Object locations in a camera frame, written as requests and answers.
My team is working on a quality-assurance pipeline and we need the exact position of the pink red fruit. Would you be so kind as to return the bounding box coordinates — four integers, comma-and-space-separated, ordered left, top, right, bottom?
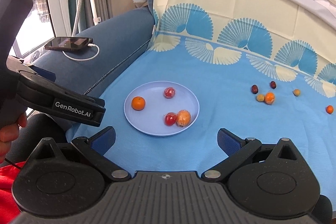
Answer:
163, 87, 175, 99

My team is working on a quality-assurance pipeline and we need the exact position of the blue patterned sofa cloth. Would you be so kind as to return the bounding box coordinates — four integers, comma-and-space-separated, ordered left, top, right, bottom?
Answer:
65, 0, 336, 200

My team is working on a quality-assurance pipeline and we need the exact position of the small orange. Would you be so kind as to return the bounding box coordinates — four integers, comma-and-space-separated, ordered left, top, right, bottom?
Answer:
264, 92, 276, 105
326, 105, 334, 114

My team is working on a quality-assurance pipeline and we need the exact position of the yellow green small fruit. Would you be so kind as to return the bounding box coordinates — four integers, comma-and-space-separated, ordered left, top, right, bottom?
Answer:
256, 94, 265, 102

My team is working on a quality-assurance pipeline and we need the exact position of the bare orange mandarin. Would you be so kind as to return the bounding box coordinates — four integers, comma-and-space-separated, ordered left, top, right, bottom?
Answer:
131, 96, 146, 111

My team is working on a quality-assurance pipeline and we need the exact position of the shiny red small tomato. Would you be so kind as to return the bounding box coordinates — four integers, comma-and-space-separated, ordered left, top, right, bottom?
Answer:
164, 112, 177, 126

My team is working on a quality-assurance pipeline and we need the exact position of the red garment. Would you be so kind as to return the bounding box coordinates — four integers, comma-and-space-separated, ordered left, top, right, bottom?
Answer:
0, 165, 20, 224

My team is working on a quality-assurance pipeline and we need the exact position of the plastic wrapped orange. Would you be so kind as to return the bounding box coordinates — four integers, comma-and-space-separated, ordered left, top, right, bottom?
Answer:
176, 110, 191, 127

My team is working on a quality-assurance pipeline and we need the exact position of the blue denim sofa armrest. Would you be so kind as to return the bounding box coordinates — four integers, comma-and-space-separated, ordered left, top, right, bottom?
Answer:
33, 7, 154, 97

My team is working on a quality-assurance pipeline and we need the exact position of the black smartphone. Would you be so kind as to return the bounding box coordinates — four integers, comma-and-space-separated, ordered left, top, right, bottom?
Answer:
44, 36, 93, 52

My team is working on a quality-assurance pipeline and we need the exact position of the person's left hand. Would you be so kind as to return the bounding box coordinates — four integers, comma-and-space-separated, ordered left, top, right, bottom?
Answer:
0, 113, 27, 164

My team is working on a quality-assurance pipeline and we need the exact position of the dark red jujube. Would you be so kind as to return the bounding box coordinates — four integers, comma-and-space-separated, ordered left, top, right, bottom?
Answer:
251, 85, 259, 94
270, 81, 276, 89

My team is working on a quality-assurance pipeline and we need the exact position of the white charging cable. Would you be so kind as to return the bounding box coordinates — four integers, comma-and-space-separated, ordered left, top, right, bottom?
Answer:
62, 43, 101, 62

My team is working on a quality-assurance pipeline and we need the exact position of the light blue round plate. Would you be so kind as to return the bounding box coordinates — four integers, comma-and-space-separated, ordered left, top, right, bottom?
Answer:
123, 81, 200, 137

